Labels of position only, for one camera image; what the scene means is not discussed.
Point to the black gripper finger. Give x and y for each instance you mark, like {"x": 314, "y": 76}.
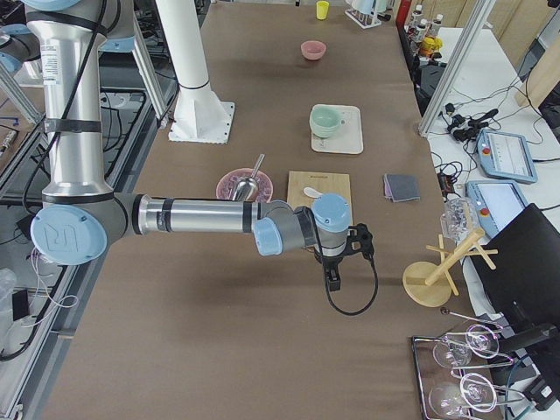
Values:
{"x": 332, "y": 278}

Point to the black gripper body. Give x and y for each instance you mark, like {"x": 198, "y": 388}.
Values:
{"x": 331, "y": 263}

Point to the white ceramic spoon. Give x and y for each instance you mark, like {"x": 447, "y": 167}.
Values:
{"x": 312, "y": 193}

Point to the small pink bowl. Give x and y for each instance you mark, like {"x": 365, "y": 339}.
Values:
{"x": 313, "y": 50}

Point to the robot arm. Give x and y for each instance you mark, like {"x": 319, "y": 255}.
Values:
{"x": 82, "y": 215}

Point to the green bowl stack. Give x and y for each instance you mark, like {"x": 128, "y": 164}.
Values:
{"x": 324, "y": 121}

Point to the large pink ice bowl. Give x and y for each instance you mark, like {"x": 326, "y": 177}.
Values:
{"x": 225, "y": 186}

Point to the grey folded cloth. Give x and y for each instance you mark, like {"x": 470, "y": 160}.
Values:
{"x": 400, "y": 188}

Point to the bamboo cutting board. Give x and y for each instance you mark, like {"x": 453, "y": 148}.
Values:
{"x": 323, "y": 182}

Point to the wooden mug tree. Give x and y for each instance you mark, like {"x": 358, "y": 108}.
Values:
{"x": 432, "y": 285}

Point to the cream rabbit tray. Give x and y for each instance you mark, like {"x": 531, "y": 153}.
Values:
{"x": 347, "y": 139}

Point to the metal ice scoop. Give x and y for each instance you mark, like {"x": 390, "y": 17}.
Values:
{"x": 246, "y": 188}

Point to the lower teach pendant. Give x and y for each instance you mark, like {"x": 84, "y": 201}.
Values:
{"x": 497, "y": 203}

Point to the teach pendant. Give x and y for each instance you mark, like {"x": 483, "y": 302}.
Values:
{"x": 497, "y": 203}
{"x": 505, "y": 155}

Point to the upper wine glass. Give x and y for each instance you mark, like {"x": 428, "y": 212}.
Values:
{"x": 456, "y": 349}

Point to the wine glass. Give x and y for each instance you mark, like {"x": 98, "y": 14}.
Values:
{"x": 456, "y": 349}
{"x": 472, "y": 396}

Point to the black monitor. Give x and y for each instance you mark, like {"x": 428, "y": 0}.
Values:
{"x": 524, "y": 286}

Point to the upper teach pendant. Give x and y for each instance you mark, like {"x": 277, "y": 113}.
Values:
{"x": 505, "y": 155}

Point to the lower wine glass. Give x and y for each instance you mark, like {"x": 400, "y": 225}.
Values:
{"x": 472, "y": 396}

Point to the white dish rack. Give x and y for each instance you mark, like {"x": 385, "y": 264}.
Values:
{"x": 367, "y": 13}

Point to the yellow plastic cup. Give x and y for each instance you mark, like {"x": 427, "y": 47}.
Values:
{"x": 322, "y": 9}

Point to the wire glass rack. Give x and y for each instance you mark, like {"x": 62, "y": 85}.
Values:
{"x": 452, "y": 370}

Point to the aluminium frame post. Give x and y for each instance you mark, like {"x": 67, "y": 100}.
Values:
{"x": 461, "y": 51}

